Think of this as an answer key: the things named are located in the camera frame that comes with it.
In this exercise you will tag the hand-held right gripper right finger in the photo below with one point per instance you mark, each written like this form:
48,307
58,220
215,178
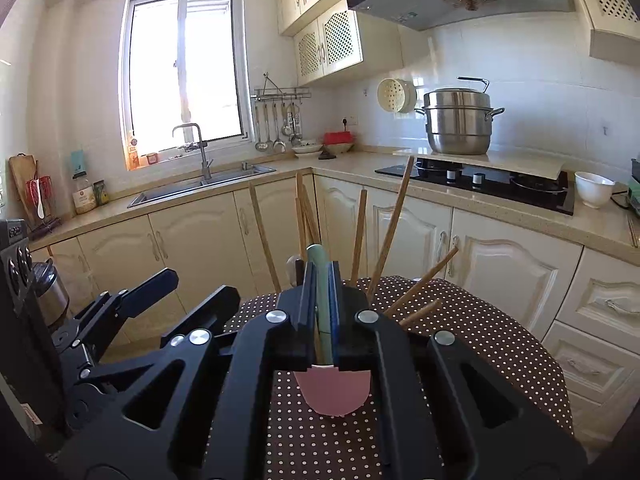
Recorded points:
336,305

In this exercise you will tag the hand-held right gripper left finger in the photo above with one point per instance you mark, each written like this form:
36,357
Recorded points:
310,305

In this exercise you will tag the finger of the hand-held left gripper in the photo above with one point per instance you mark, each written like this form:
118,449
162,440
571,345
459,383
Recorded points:
215,305
150,287

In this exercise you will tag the teal knife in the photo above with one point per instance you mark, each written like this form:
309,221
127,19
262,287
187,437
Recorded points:
322,310

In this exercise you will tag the metal spoon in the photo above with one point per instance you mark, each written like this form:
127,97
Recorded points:
291,266

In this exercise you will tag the pink ceramic cup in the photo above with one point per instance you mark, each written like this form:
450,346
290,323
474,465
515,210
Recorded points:
330,390

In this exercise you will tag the pile of wooden chopsticks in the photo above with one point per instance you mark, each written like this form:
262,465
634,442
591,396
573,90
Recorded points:
393,220

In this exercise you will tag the stainless steel kettle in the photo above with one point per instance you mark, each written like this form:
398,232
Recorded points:
52,295

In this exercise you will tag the small dark jar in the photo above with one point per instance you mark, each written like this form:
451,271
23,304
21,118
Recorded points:
101,193

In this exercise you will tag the stainless steel sink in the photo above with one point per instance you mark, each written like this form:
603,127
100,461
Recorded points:
200,187

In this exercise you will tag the clear bottle pale contents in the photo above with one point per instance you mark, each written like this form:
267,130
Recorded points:
83,197

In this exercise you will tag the small red jar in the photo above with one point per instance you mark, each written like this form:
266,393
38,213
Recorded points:
152,158

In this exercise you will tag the orange bottle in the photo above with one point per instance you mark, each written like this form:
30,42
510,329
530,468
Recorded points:
133,152

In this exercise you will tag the white plastic spoon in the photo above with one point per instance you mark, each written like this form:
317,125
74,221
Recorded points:
40,205

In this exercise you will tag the metal faucet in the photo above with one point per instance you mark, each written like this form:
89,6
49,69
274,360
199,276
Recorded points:
205,160

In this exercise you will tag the red whisk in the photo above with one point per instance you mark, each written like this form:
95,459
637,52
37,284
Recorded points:
47,187

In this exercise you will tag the teal card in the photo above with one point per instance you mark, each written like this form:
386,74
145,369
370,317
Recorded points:
78,162

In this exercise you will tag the brown polka-dot tablecloth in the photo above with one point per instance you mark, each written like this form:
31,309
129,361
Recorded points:
475,350

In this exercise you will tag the small black dish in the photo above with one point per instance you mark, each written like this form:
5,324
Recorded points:
326,156

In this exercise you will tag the white patterned bowl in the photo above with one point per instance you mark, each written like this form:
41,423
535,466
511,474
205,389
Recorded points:
339,149

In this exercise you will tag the white dishes stack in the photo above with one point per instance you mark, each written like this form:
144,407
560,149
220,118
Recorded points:
307,148

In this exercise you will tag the hanging metal ladle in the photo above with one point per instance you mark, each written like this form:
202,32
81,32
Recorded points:
261,146
279,147

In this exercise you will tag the red plastic lid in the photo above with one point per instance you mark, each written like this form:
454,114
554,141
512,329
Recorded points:
338,138

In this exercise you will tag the hanging metal spatula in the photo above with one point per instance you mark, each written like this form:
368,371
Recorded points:
296,136

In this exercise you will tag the cream base cabinets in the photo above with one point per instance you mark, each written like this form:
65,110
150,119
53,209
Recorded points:
500,260

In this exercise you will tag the wooden cutting board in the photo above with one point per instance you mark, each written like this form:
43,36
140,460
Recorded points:
20,175

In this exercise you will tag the hanging metal skimmer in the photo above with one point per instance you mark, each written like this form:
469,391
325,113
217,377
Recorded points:
286,129

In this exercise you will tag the black glass gas stove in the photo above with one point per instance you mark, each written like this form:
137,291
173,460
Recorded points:
500,185

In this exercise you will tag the cream perforated colander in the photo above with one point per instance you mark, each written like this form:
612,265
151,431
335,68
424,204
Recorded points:
395,95

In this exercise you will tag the white framed window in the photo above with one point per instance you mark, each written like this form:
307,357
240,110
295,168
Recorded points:
185,70

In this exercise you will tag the stainless steel steamer pot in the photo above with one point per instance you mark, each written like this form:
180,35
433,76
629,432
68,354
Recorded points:
457,120

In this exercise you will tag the narrow lattice door cabinet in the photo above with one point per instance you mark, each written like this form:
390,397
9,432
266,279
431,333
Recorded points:
330,45

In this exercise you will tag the thin brown chopsticks pair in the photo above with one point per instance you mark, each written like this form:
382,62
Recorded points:
632,230

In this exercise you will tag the green electric cooker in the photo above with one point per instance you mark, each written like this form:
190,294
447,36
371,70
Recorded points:
635,185

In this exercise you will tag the wide lattice door cabinet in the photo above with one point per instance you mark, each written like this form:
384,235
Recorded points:
610,10

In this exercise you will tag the wall outlet with black plug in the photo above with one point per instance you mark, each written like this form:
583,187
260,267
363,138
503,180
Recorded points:
349,120

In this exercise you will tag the metal wall utensil rack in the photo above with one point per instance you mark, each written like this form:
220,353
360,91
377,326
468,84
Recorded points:
280,94

